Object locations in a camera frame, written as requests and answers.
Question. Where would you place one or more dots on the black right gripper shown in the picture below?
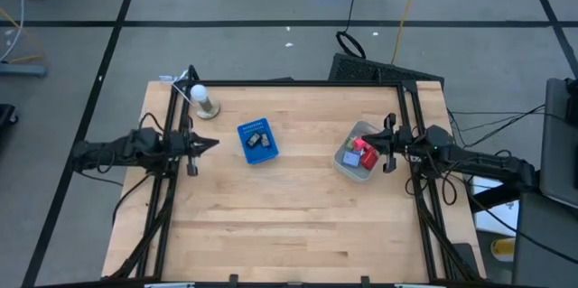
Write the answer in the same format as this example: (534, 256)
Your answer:
(402, 141)

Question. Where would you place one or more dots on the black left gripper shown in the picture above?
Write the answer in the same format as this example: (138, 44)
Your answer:
(178, 144)

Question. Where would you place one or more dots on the large red wall charger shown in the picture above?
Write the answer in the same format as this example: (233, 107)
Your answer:
(369, 158)

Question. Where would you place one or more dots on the green white USB charger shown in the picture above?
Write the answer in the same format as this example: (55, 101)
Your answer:
(349, 143)

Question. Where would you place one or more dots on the purple white USB charger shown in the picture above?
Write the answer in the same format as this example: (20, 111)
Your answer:
(351, 158)

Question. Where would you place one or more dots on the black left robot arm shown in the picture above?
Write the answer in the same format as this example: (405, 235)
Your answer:
(113, 152)

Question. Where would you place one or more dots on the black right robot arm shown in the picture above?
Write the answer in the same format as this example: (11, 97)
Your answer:
(478, 161)

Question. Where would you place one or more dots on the white plastic bin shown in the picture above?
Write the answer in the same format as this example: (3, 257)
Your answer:
(350, 174)

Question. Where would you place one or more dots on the white bulb on metal base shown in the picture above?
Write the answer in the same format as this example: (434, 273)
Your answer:
(201, 96)

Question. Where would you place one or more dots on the blue plastic basket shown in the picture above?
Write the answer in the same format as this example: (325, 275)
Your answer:
(257, 155)

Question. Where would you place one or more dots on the clear plastic strip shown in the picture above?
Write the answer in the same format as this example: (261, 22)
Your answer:
(180, 89)

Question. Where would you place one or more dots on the black perforated panel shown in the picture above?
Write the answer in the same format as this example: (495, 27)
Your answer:
(361, 69)

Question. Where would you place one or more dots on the black diagonal beam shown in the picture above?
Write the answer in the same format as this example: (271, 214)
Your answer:
(496, 195)

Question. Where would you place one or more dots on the black table clamp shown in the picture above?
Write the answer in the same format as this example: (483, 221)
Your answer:
(365, 280)
(233, 279)

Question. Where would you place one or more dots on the white box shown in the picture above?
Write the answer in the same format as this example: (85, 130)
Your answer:
(496, 220)

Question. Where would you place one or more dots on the yellow container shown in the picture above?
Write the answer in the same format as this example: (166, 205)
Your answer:
(503, 248)

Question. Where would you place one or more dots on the grey cabinet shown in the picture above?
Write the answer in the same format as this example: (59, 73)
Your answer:
(560, 143)
(542, 243)

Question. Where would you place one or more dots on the blue grey floor bar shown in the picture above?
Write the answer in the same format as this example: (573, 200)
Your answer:
(22, 70)

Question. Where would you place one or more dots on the black floor object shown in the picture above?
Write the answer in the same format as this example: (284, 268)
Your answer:
(6, 114)

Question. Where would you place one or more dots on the black aluminium table frame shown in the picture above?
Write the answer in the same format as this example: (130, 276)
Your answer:
(293, 83)

